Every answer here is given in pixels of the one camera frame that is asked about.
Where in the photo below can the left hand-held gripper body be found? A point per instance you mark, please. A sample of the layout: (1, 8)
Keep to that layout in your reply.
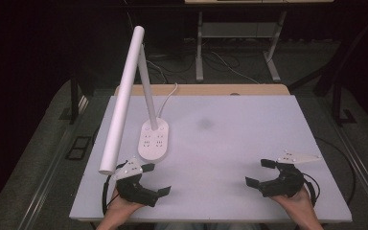
(129, 188)

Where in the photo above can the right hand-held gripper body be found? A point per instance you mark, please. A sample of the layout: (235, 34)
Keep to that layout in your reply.
(289, 182)

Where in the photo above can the white desk lamp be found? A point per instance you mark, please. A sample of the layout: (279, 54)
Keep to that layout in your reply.
(121, 99)

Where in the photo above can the person's left hand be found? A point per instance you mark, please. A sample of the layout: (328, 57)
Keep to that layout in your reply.
(118, 209)

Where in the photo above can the person's right hand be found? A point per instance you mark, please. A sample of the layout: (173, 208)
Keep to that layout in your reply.
(298, 206)

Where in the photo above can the black metal stand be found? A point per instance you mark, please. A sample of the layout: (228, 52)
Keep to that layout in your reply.
(337, 96)
(74, 99)

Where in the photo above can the black rectangular floor frame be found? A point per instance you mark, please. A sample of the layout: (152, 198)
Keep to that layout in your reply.
(78, 148)

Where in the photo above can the metal floor rail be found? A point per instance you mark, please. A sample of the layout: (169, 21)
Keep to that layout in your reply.
(361, 166)
(49, 166)

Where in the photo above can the grey metal stand frame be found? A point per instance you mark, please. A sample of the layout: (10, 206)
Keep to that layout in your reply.
(199, 57)

